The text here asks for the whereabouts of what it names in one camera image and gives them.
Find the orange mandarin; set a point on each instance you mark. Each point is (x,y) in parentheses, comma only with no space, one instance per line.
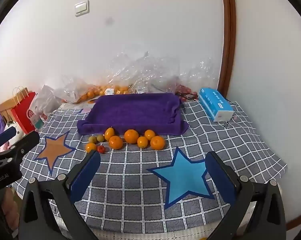
(142,141)
(149,134)
(157,142)
(131,136)
(115,142)

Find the white light switch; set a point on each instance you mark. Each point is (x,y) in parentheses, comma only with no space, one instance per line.
(81,8)

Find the brown wooden door frame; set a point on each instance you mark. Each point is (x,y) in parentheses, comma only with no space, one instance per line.
(228,30)

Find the red paper bag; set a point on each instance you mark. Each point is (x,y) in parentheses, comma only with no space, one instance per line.
(23,116)

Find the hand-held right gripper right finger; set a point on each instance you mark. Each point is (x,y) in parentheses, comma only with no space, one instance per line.
(220,177)

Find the white plastic bag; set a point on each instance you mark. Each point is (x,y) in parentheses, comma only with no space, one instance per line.
(45,100)

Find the purple towel covered tray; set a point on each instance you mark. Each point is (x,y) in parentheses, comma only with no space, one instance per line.
(135,110)

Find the brown paper bag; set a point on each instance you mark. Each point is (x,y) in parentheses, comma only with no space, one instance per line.
(20,95)

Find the small green plum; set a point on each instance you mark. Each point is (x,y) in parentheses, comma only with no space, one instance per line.
(100,138)
(92,139)

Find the blue tissue pack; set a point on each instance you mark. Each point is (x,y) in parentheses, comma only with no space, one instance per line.
(213,101)

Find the labelled clear bag of mandarins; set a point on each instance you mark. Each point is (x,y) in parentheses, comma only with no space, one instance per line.
(130,75)

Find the oval orange tomato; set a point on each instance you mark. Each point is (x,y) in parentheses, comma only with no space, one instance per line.
(109,133)

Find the small round orange tomato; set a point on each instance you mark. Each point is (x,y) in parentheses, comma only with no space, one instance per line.
(90,147)

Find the grey checked star blanket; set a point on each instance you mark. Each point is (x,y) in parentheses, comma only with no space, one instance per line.
(140,180)

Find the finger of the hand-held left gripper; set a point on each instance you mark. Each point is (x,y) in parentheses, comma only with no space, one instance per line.
(28,142)
(5,135)

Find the small red tomato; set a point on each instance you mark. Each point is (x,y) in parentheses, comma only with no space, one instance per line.
(101,149)

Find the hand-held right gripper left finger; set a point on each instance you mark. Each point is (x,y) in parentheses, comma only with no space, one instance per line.
(86,175)

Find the person's left hand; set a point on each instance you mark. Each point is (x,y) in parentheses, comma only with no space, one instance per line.
(9,205)

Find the white plush toy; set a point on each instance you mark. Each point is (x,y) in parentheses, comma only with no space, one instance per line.
(11,125)

